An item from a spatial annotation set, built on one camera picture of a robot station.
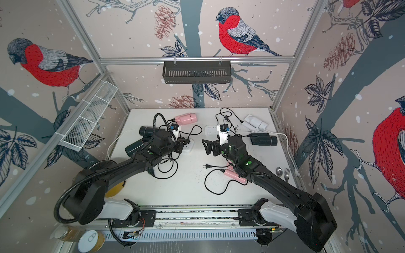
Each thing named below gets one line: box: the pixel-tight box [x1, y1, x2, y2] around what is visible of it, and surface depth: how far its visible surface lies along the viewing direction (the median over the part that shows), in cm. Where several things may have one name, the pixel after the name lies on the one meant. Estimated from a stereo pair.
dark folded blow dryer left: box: [138, 125, 159, 143], surface depth 104 cm
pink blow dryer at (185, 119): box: [174, 112, 198, 126], surface depth 111 cm
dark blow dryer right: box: [249, 132, 278, 147], surface depth 100 cm
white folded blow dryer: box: [242, 113, 268, 132], surface depth 109 cm
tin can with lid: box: [78, 229, 106, 253], surface depth 66 cm
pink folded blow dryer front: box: [223, 162, 248, 184], surface depth 89 cm
